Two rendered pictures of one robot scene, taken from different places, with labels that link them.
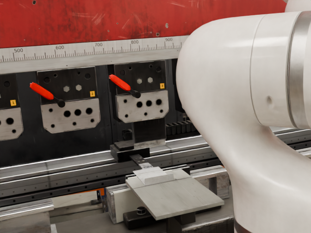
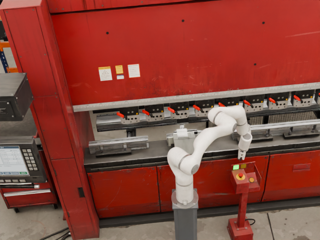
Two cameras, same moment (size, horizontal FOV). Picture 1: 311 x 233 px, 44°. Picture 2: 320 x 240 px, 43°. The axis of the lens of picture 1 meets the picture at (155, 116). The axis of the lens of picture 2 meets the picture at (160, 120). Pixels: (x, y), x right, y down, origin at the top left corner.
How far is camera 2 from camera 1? 240 cm
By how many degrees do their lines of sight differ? 31
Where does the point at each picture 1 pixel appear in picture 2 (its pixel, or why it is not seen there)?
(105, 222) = (165, 145)
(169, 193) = (184, 145)
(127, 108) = (174, 115)
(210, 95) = (170, 163)
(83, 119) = (158, 118)
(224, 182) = not seen: hidden behind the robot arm
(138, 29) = (179, 93)
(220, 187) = not seen: hidden behind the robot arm
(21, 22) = (140, 93)
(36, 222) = (142, 144)
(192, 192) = (191, 146)
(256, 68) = (175, 163)
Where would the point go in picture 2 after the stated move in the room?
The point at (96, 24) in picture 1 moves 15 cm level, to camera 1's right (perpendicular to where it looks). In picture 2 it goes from (164, 92) to (183, 94)
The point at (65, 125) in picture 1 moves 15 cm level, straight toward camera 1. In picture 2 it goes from (153, 119) to (152, 132)
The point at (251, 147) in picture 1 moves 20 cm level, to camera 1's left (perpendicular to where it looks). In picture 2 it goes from (176, 170) to (147, 165)
